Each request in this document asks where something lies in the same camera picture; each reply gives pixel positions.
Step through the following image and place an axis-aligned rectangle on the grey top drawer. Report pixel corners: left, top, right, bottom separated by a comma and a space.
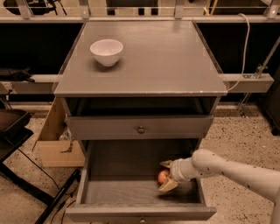
66, 115, 214, 140

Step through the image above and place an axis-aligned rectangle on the red apple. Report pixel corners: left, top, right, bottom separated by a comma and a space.
157, 169, 170, 185

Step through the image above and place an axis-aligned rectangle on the black stand frame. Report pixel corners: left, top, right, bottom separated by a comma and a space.
0, 106, 78, 224

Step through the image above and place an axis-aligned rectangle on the black floor cable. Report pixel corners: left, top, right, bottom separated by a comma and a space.
17, 148, 77, 224

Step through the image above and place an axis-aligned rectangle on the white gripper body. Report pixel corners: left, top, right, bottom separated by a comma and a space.
170, 158, 195, 182

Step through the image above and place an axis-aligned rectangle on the grey metal rail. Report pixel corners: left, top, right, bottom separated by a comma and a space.
0, 73, 274, 95

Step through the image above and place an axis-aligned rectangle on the open grey middle drawer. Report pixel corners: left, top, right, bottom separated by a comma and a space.
66, 139, 216, 223

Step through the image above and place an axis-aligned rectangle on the cardboard box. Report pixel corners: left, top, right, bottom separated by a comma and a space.
36, 98, 85, 167

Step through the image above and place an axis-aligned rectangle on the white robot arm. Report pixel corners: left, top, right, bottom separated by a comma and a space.
159, 149, 280, 224

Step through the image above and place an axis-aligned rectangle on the white ceramic bowl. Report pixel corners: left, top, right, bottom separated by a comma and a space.
89, 39, 123, 67

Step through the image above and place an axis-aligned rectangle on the grey wooden drawer cabinet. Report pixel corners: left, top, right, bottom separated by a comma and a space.
52, 19, 228, 150

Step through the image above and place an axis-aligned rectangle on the brass top drawer knob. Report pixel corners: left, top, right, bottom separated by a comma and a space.
137, 126, 145, 134

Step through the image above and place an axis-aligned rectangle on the white cable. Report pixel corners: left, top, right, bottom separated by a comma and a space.
227, 13, 251, 93

